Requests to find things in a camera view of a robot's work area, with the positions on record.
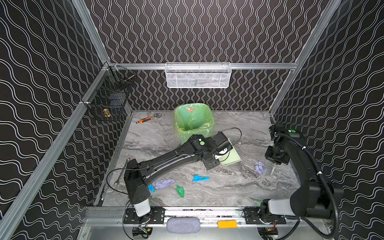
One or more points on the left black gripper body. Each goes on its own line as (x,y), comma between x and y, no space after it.
(211,163)

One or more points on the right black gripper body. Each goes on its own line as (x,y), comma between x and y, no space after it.
(276,156)

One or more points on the pale green dustpan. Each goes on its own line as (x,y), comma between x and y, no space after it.
(230,158)

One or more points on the purple paper scrap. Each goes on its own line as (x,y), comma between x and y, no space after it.
(259,168)
(161,184)

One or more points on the green bin with bag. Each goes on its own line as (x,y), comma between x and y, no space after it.
(193,119)

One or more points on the green paper scrap front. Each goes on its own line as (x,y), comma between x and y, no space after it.
(180,191)

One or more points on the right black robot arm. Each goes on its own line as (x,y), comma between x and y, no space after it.
(317,200)

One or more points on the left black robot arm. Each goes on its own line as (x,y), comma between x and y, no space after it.
(138,176)

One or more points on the yellow block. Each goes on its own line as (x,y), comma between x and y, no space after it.
(227,224)

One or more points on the orange utility knife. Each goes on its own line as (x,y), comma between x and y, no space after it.
(145,120)

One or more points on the silver wrench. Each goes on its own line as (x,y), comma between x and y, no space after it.
(117,182)

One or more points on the brass object in basket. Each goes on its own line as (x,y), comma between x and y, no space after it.
(106,113)

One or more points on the white wire basket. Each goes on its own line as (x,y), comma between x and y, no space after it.
(196,75)

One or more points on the black wire basket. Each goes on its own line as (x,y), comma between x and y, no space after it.
(112,92)

